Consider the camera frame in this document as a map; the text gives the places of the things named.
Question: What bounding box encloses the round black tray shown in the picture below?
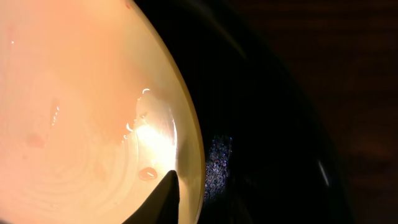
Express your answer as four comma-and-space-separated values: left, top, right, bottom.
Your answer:
137, 0, 353, 223

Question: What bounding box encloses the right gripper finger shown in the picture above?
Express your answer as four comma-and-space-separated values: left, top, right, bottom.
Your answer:
123, 170, 180, 224

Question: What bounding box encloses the yellow plate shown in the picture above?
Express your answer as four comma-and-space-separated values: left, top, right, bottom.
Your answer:
1, 0, 205, 223

